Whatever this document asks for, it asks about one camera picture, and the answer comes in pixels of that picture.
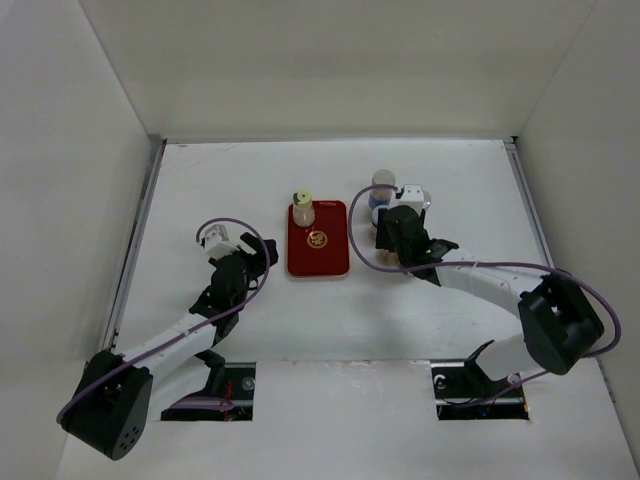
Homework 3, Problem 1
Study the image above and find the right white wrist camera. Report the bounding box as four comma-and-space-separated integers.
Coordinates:
396, 184, 427, 215

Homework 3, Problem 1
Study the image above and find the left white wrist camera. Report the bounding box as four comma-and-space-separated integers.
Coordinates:
200, 224, 238, 260

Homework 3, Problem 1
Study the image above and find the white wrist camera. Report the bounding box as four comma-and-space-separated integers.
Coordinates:
200, 224, 238, 260
396, 184, 427, 215

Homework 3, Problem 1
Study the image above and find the pink cap condiment bottle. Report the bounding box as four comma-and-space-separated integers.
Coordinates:
377, 250, 400, 268

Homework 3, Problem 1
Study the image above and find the red label jar rear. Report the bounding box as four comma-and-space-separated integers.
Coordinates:
371, 205, 388, 231

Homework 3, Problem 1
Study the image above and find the purple cable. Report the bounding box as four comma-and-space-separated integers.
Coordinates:
56, 217, 272, 426
348, 184, 624, 396

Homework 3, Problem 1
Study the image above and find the blue label silver cap bottle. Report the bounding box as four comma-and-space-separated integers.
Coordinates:
368, 169, 396, 209

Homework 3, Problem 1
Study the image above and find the tall silver cap spice bottle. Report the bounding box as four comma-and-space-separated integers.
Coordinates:
423, 190, 432, 210

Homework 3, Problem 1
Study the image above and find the red lacquer tray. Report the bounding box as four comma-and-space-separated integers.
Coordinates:
286, 200, 351, 278

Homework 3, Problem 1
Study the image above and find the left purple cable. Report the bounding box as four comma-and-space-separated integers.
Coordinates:
56, 217, 272, 426

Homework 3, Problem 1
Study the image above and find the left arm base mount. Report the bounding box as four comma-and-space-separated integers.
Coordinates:
160, 350, 257, 422

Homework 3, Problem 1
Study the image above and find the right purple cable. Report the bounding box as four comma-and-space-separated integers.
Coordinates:
348, 184, 624, 396

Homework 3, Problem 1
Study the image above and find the yellow cap condiment bottle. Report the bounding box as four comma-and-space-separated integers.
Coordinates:
292, 190, 315, 228

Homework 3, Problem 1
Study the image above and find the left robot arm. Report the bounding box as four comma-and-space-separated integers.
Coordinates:
57, 228, 279, 461

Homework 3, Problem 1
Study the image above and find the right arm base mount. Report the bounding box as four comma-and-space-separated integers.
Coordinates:
430, 341, 529, 421

